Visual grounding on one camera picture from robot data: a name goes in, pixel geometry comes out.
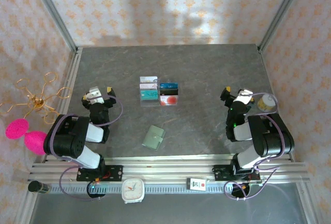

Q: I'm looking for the green card wallet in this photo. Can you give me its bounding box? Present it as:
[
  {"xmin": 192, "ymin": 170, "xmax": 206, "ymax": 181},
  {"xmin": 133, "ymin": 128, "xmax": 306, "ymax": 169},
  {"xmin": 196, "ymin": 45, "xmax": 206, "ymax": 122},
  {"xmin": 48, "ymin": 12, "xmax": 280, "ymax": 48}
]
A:
[{"xmin": 141, "ymin": 125, "xmax": 167, "ymax": 153}]

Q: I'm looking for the teal card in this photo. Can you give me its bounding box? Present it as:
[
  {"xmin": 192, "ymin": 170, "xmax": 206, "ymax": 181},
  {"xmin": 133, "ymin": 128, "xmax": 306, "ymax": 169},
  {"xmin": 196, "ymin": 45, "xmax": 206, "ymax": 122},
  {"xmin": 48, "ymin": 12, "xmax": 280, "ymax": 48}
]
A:
[{"xmin": 140, "ymin": 90, "xmax": 159, "ymax": 101}]

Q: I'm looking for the clear acrylic card holder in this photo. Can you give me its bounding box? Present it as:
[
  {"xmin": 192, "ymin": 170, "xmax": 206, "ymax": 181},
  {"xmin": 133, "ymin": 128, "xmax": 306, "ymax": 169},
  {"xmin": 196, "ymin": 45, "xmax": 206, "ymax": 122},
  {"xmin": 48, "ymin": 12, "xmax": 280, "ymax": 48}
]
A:
[{"xmin": 139, "ymin": 76, "xmax": 179, "ymax": 108}]

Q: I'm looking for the black card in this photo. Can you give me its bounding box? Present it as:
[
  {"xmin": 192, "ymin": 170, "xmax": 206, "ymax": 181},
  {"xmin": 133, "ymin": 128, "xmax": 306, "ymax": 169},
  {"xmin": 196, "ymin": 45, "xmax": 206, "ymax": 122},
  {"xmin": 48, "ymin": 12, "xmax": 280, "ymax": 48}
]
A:
[{"xmin": 159, "ymin": 88, "xmax": 179, "ymax": 96}]

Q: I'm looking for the red white card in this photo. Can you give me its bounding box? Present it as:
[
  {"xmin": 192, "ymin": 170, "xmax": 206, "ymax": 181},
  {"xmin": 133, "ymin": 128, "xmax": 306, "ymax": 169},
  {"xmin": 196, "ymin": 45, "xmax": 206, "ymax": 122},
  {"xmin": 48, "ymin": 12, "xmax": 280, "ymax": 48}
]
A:
[{"xmin": 160, "ymin": 95, "xmax": 178, "ymax": 106}]

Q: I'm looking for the yellow can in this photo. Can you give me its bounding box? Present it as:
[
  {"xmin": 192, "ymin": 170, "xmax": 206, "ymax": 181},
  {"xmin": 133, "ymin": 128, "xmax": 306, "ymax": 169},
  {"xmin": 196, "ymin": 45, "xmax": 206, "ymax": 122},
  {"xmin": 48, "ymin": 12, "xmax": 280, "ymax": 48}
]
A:
[{"xmin": 257, "ymin": 93, "xmax": 278, "ymax": 113}]

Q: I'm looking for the pink egg sponge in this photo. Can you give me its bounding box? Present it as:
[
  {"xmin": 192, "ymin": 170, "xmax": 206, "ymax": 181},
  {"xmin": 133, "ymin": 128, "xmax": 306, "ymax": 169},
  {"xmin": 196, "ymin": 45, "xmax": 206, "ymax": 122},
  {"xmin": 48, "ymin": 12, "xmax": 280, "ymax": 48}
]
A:
[
  {"xmin": 24, "ymin": 130, "xmax": 49, "ymax": 156},
  {"xmin": 5, "ymin": 118, "xmax": 30, "ymax": 140}
]

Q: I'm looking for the small black white calendar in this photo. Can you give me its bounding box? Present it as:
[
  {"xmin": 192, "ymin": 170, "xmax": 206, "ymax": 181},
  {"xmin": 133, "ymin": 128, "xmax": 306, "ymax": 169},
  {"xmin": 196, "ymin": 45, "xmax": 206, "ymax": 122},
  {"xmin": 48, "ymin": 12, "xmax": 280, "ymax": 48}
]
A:
[{"xmin": 186, "ymin": 177, "xmax": 207, "ymax": 191}]

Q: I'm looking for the white square alarm clock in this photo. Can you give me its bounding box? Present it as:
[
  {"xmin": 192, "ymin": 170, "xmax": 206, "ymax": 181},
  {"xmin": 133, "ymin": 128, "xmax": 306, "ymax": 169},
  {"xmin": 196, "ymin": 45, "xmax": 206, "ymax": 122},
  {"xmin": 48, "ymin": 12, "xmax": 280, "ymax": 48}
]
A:
[{"xmin": 121, "ymin": 178, "xmax": 145, "ymax": 204}]

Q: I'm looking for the black cylinder bottle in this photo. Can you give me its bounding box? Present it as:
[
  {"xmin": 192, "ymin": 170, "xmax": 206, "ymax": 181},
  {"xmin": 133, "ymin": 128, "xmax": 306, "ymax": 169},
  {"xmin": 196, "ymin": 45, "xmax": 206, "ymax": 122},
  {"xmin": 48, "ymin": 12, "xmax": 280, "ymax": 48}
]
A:
[{"xmin": 27, "ymin": 180, "xmax": 51, "ymax": 195}]

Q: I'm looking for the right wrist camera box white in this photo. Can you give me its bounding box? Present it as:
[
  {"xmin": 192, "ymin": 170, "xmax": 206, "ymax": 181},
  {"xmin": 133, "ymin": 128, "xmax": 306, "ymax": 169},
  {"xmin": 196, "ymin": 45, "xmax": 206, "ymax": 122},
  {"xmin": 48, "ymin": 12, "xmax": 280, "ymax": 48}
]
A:
[{"xmin": 236, "ymin": 88, "xmax": 254, "ymax": 104}]

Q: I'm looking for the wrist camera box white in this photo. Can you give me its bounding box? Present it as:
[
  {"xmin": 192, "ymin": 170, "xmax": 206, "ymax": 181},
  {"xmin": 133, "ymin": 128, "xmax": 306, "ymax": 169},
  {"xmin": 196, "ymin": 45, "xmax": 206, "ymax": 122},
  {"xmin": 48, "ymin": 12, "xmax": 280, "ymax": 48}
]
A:
[
  {"xmin": 86, "ymin": 86, "xmax": 104, "ymax": 105},
  {"xmin": 236, "ymin": 88, "xmax": 254, "ymax": 104}
]

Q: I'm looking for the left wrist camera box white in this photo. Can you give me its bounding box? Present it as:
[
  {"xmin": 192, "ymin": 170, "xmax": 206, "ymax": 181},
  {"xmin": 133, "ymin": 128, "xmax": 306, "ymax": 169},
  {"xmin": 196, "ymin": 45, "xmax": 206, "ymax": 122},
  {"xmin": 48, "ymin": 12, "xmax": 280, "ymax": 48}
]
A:
[{"xmin": 86, "ymin": 86, "xmax": 104, "ymax": 105}]

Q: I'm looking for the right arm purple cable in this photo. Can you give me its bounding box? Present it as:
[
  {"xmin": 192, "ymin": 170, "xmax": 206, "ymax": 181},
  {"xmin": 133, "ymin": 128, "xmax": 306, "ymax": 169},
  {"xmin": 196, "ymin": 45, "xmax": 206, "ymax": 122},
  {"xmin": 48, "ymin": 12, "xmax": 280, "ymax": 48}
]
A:
[{"xmin": 223, "ymin": 92, "xmax": 288, "ymax": 202}]

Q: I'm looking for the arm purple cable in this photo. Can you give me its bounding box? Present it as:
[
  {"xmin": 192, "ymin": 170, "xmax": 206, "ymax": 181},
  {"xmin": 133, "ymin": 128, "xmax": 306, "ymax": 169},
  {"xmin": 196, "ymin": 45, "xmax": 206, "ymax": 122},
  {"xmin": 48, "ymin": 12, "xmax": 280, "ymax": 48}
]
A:
[
  {"xmin": 223, "ymin": 92, "xmax": 288, "ymax": 202},
  {"xmin": 49, "ymin": 94, "xmax": 124, "ymax": 202}
]

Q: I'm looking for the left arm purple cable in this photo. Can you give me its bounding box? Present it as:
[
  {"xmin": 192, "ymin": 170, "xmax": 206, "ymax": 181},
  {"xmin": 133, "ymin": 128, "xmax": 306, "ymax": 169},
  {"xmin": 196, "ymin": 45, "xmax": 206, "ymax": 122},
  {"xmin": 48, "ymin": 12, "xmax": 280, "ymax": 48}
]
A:
[{"xmin": 49, "ymin": 94, "xmax": 124, "ymax": 202}]

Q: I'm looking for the aluminium side rail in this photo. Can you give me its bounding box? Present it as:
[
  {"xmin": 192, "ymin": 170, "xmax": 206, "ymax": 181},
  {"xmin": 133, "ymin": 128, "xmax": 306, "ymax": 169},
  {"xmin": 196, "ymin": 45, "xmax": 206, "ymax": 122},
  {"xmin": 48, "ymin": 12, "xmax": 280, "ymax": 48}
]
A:
[
  {"xmin": 258, "ymin": 50, "xmax": 295, "ymax": 162},
  {"xmin": 42, "ymin": 48, "xmax": 84, "ymax": 163}
]

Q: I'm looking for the gold wire ornament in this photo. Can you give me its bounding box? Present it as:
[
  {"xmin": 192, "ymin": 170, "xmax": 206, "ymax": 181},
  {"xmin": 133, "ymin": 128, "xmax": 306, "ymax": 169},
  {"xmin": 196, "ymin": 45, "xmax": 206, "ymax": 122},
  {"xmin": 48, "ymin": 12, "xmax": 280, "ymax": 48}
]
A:
[{"xmin": 0, "ymin": 71, "xmax": 73, "ymax": 125}]

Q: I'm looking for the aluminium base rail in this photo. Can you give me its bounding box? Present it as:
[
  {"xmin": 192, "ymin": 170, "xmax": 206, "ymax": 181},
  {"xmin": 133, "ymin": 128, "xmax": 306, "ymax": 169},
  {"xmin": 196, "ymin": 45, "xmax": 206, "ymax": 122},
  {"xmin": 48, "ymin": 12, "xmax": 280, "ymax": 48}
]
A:
[{"xmin": 27, "ymin": 153, "xmax": 311, "ymax": 184}]

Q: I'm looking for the aluminium frame post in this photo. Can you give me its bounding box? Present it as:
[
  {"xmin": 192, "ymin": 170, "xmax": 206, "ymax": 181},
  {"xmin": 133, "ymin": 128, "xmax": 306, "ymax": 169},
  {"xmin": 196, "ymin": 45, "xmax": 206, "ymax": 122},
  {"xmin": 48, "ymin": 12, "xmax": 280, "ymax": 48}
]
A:
[
  {"xmin": 258, "ymin": 0, "xmax": 309, "ymax": 53},
  {"xmin": 27, "ymin": 0, "xmax": 80, "ymax": 54}
]

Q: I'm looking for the grey slotted cable duct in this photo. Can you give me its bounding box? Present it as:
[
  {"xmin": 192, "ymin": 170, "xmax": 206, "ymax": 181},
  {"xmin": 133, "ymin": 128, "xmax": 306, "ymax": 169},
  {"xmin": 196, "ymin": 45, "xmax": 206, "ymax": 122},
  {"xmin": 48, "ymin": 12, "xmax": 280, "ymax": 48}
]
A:
[{"xmin": 49, "ymin": 184, "xmax": 262, "ymax": 195}]

